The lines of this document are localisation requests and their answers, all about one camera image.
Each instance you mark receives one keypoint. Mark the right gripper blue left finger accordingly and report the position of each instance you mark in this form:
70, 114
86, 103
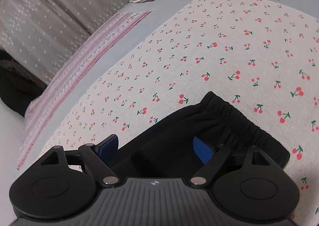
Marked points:
107, 148

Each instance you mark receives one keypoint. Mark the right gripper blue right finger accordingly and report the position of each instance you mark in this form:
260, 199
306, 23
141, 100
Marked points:
202, 150

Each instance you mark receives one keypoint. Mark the black pants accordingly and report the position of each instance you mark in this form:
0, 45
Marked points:
165, 149

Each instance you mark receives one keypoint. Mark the pink striped blanket strip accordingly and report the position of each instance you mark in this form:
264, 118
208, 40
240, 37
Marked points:
41, 110

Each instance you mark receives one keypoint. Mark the cherry print bed sheet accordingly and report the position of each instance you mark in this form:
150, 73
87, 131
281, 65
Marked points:
260, 56

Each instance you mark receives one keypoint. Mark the grey star pattern curtain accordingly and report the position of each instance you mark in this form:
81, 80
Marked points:
42, 35

